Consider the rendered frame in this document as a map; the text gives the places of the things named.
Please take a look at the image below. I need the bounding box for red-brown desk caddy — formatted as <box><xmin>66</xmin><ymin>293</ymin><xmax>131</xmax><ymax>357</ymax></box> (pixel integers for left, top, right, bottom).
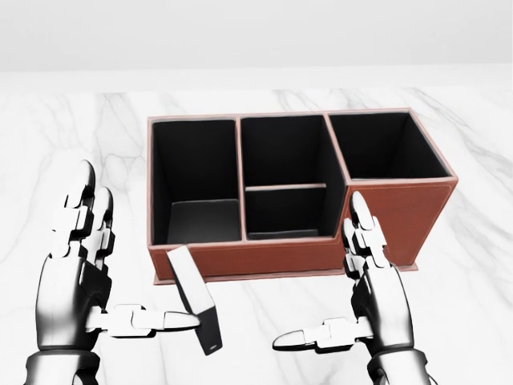
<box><xmin>146</xmin><ymin>107</ymin><xmax>458</xmax><ymax>286</ymax></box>

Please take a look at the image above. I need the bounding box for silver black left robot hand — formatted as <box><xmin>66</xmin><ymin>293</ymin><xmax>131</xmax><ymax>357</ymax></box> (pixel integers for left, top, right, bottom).
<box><xmin>34</xmin><ymin>160</ymin><xmax>201</xmax><ymax>351</ymax></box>

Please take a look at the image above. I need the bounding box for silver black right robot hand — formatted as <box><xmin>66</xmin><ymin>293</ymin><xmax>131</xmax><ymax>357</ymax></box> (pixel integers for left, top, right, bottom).
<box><xmin>272</xmin><ymin>191</ymin><xmax>415</xmax><ymax>355</ymax></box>

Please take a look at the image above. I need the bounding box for white and black book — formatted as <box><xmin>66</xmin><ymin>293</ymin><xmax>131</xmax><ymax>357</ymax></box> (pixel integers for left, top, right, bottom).
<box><xmin>166</xmin><ymin>245</ymin><xmax>224</xmax><ymax>357</ymax></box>

